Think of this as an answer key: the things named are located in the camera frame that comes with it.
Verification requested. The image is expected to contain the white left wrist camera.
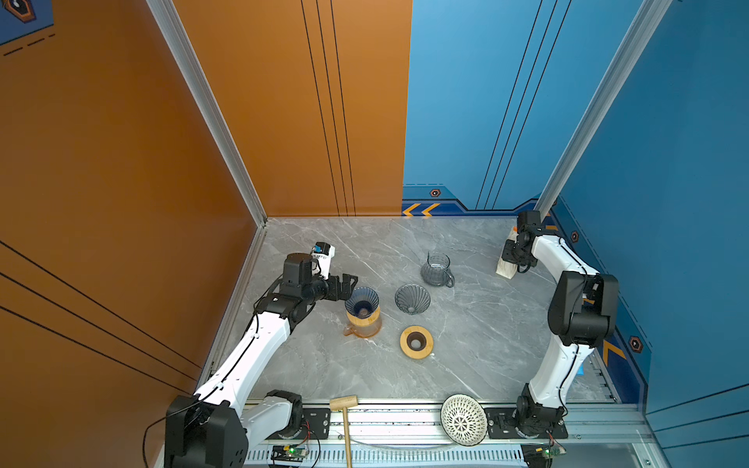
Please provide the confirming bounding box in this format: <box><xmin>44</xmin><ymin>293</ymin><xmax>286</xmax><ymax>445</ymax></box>
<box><xmin>310</xmin><ymin>241</ymin><xmax>335</xmax><ymax>279</ymax></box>

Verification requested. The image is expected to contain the wooden mallet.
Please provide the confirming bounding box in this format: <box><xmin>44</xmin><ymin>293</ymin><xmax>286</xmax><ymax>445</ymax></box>
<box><xmin>330</xmin><ymin>395</ymin><xmax>359</xmax><ymax>468</ymax></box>

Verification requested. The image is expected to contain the right aluminium corner post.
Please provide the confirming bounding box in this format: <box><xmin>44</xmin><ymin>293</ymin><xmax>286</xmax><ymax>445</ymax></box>
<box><xmin>534</xmin><ymin>0</ymin><xmax>672</xmax><ymax>218</ymax></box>

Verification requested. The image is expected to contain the blue glass dripper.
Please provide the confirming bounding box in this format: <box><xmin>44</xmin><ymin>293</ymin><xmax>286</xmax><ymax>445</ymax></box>
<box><xmin>345</xmin><ymin>287</ymin><xmax>380</xmax><ymax>319</ymax></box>

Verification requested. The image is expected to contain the right green circuit board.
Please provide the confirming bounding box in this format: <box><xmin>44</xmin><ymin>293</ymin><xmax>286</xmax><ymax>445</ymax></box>
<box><xmin>521</xmin><ymin>444</ymin><xmax>567</xmax><ymax>468</ymax></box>

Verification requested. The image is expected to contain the aluminium corner post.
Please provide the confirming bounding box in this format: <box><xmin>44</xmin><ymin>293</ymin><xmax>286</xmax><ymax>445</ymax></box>
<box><xmin>145</xmin><ymin>0</ymin><xmax>268</xmax><ymax>227</ymax></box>
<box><xmin>534</xmin><ymin>0</ymin><xmax>672</xmax><ymax>218</ymax></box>

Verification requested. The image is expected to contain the coffee filter pack orange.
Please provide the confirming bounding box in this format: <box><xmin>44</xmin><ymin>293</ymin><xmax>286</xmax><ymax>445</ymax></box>
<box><xmin>495</xmin><ymin>227</ymin><xmax>518</xmax><ymax>280</ymax></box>

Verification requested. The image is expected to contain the left aluminium corner post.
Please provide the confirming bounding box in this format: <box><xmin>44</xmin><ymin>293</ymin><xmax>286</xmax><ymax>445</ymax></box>
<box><xmin>145</xmin><ymin>0</ymin><xmax>268</xmax><ymax>227</ymax></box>

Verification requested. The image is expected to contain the grey glass pitcher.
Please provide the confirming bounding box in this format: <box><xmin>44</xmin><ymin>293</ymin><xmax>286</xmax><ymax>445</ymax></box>
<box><xmin>421</xmin><ymin>252</ymin><xmax>456</xmax><ymax>288</ymax></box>

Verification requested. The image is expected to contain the white woven trivet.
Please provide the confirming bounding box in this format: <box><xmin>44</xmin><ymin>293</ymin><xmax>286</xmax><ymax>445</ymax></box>
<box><xmin>440</xmin><ymin>394</ymin><xmax>489</xmax><ymax>447</ymax></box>

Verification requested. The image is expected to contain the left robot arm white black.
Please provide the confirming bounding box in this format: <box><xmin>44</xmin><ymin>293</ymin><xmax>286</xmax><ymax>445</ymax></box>
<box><xmin>163</xmin><ymin>242</ymin><xmax>358</xmax><ymax>467</ymax></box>

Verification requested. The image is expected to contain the green circuit board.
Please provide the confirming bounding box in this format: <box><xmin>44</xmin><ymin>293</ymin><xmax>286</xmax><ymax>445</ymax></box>
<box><xmin>521</xmin><ymin>444</ymin><xmax>567</xmax><ymax>468</ymax></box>
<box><xmin>269</xmin><ymin>445</ymin><xmax>310</xmax><ymax>467</ymax></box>

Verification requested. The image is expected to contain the orange glass carafe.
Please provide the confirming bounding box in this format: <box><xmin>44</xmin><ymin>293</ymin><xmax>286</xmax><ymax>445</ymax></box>
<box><xmin>343</xmin><ymin>315</ymin><xmax>382</xmax><ymax>339</ymax></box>

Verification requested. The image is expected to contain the left green circuit board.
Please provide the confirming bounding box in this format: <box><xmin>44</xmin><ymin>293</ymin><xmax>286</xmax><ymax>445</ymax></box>
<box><xmin>269</xmin><ymin>445</ymin><xmax>310</xmax><ymax>467</ymax></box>

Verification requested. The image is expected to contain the grey glass dripper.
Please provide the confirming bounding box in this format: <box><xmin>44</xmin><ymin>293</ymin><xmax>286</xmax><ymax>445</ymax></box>
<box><xmin>394</xmin><ymin>284</ymin><xmax>431</xmax><ymax>315</ymax></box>

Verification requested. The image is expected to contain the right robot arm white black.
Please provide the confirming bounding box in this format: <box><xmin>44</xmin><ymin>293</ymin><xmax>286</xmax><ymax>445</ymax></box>
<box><xmin>497</xmin><ymin>230</ymin><xmax>619</xmax><ymax>438</ymax></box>

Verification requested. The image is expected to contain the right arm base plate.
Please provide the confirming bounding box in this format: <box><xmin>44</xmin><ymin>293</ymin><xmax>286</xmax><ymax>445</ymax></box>
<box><xmin>485</xmin><ymin>408</ymin><xmax>569</xmax><ymax>440</ymax></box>

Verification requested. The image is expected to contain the wooden ring holder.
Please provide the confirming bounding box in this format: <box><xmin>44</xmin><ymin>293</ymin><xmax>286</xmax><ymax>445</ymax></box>
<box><xmin>400</xmin><ymin>326</ymin><xmax>434</xmax><ymax>360</ymax></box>
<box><xmin>347</xmin><ymin>301</ymin><xmax>380</xmax><ymax>328</ymax></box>

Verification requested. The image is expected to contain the aluminium front rail frame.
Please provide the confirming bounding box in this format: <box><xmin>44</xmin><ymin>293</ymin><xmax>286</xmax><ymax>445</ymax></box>
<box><xmin>241</xmin><ymin>401</ymin><xmax>667</xmax><ymax>467</ymax></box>

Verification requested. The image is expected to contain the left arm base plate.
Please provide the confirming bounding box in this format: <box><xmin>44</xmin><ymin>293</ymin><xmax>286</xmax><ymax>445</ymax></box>
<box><xmin>268</xmin><ymin>408</ymin><xmax>332</xmax><ymax>441</ymax></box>

